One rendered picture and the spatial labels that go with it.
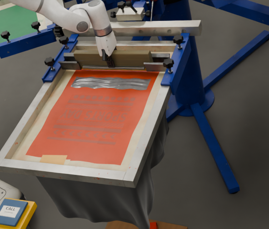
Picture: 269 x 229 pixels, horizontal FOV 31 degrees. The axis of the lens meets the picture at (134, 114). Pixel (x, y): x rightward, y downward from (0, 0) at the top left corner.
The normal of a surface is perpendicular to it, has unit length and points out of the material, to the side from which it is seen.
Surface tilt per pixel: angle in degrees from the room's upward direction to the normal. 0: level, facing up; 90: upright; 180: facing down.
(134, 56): 90
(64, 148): 0
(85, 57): 90
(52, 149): 0
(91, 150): 0
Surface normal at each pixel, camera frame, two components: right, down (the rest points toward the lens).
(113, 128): -0.22, -0.72
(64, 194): -0.34, 0.74
